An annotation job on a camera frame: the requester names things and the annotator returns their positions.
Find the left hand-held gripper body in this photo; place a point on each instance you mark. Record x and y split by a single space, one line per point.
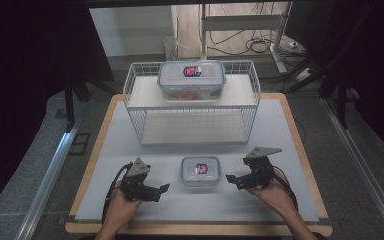
135 181

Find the person's right hand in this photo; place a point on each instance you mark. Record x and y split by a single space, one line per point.
275 196

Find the pale blue table mat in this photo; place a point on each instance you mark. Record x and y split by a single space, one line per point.
273 133

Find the large clear food container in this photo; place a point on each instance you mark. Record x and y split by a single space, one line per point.
191 80

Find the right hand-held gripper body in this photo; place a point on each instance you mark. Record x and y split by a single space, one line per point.
260 170

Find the white power strip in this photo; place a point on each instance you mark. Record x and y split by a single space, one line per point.
303 75

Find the dark floor plate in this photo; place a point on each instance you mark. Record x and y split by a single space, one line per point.
79 144

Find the aluminium rail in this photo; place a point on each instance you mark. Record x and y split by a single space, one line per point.
363 166
46 186

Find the white desk frame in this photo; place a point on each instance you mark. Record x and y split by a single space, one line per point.
243 22

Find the small clear food container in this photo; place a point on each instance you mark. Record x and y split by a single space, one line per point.
200 171

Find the black stand legs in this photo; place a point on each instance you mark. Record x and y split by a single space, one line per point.
70 100
341 100

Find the person's left hand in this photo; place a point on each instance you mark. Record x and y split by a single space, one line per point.
121 206

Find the clear plastic holder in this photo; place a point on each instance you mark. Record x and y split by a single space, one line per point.
171 48

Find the black curtain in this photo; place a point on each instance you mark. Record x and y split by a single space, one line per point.
30 66
363 40

